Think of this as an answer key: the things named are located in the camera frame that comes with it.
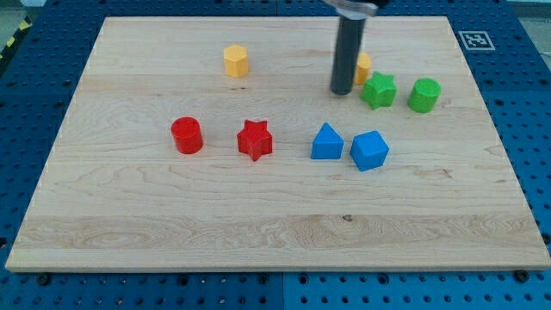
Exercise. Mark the blue cube block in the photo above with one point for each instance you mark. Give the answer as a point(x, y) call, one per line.
point(369, 150)

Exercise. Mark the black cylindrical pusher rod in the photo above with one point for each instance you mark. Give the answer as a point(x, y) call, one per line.
point(347, 47)

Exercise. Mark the red star block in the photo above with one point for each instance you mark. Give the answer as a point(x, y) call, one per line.
point(255, 140)

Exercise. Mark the red cylinder block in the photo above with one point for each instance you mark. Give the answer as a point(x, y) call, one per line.
point(186, 133)

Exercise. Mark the wooden board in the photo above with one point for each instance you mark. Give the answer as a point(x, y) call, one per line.
point(117, 196)

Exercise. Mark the silver rod mount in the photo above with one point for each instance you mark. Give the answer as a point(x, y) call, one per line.
point(354, 10)

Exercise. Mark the green star block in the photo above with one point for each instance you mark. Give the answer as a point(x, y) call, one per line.
point(379, 91)

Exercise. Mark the green cylinder block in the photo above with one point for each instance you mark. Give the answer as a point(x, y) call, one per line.
point(425, 93)

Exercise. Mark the yellow hexagon block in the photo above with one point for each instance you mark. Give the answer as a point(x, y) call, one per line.
point(236, 61)

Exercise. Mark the blue triangle block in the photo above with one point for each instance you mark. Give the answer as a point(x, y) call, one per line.
point(327, 144)

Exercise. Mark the yellow heart block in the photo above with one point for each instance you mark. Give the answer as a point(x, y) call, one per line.
point(363, 66)

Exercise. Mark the white fiducial marker tag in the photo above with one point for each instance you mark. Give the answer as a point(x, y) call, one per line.
point(476, 40)

